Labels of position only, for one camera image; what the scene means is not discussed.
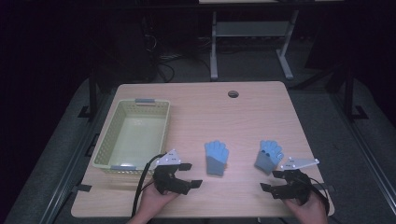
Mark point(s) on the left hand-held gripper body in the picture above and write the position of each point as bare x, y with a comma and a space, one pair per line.
166, 182

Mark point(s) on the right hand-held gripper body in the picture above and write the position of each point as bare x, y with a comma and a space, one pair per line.
295, 186

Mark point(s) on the blue grey glove dark dots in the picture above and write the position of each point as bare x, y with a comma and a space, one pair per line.
267, 158

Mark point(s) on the plain blue grey glove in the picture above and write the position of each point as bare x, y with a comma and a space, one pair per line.
216, 158

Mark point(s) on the pale yellow plastic basket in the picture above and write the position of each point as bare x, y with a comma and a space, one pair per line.
137, 140

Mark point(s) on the person's left hand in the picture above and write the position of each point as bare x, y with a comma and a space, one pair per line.
152, 205

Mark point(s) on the person's right hand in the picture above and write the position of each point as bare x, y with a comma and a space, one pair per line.
308, 213

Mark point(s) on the black tape strip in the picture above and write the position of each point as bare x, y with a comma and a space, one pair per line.
325, 187
82, 188

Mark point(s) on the aluminium floor rail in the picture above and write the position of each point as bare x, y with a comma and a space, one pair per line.
71, 168
364, 149

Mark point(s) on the black stand post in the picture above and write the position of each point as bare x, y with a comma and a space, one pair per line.
349, 93
92, 93

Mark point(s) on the white metal table frame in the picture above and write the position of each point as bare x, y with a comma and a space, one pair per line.
252, 29

